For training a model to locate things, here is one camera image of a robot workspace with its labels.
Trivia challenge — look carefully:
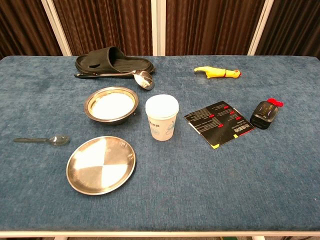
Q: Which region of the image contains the black printed leaflet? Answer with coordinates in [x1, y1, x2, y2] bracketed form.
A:
[184, 100, 256, 150]

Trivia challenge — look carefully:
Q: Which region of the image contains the white table frame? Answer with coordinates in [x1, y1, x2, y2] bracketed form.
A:
[0, 230, 320, 240]

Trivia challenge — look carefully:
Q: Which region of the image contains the black rubber slipper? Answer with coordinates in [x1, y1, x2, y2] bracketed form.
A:
[75, 46, 155, 76]

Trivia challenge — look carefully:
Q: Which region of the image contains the yellow rubber chicken toy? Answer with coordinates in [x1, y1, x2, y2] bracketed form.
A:
[193, 65, 243, 80]

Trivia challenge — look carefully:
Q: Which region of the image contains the soy sauce bottle red cap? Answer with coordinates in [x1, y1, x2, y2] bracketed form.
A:
[249, 98, 286, 131]

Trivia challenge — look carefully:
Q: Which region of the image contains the steel ladle black handle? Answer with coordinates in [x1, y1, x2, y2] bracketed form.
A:
[74, 69, 155, 91]

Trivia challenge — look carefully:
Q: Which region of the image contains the white partition frame post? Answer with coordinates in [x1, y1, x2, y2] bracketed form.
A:
[41, 0, 73, 56]
[247, 0, 275, 56]
[150, 0, 168, 56]

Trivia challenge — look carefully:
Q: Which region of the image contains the dark brown pleated curtain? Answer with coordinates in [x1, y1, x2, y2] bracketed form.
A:
[52, 0, 153, 56]
[165, 0, 266, 56]
[254, 0, 320, 60]
[0, 0, 63, 60]

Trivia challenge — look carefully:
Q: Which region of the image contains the round metal bowl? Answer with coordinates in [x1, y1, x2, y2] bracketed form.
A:
[65, 136, 137, 196]

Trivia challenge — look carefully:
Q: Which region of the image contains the blue table cloth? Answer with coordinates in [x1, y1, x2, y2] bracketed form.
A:
[0, 55, 320, 232]

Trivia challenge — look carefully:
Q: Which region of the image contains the steel bowl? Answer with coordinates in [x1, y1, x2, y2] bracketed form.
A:
[83, 86, 139, 126]

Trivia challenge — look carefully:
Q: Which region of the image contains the white paper cup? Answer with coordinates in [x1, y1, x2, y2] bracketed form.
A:
[145, 94, 180, 142]

